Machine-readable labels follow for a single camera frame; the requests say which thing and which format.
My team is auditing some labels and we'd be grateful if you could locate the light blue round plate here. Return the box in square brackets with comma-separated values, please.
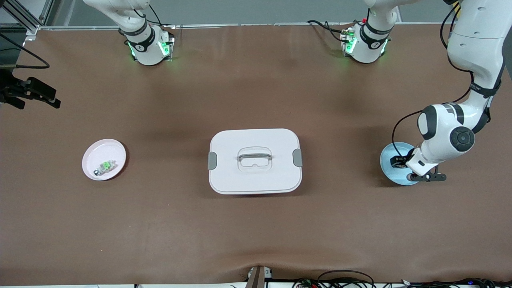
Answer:
[380, 142, 426, 186]

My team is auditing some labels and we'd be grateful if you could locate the pink round plate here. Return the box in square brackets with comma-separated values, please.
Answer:
[82, 138, 127, 181]

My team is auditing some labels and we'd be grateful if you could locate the white lidded storage box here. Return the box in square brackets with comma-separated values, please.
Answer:
[208, 128, 303, 195]

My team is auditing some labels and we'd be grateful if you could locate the brown table mat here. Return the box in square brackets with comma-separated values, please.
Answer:
[0, 24, 512, 286]

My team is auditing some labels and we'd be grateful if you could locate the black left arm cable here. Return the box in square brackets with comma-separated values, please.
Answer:
[391, 0, 474, 157]

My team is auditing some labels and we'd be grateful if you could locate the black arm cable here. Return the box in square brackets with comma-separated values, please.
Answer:
[391, 0, 474, 157]
[0, 33, 50, 69]

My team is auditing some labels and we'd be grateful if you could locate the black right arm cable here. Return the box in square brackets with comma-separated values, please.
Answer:
[0, 33, 50, 69]

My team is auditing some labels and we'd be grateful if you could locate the aluminium frame profile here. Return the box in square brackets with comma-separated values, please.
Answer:
[0, 0, 54, 40]

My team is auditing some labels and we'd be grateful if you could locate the green push-button switch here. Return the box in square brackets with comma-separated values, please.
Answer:
[93, 160, 117, 177]

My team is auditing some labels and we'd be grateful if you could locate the tangled floor cable bundle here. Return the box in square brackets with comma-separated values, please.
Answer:
[400, 278, 512, 288]

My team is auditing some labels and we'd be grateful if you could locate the black looped cable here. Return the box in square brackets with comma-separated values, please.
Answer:
[292, 270, 376, 288]

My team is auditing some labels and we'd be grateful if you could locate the black right base cable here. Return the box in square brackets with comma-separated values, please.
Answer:
[136, 0, 176, 30]

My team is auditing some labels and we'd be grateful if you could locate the black base cable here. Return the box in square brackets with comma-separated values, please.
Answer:
[136, 0, 176, 30]
[307, 20, 345, 42]

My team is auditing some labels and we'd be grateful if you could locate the black left base cable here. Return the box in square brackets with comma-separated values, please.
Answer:
[307, 20, 345, 42]

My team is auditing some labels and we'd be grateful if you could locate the metal table edge bracket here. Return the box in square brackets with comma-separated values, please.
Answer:
[246, 266, 273, 288]

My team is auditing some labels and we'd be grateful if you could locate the silver table edge rail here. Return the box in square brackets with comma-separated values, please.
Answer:
[24, 22, 456, 30]

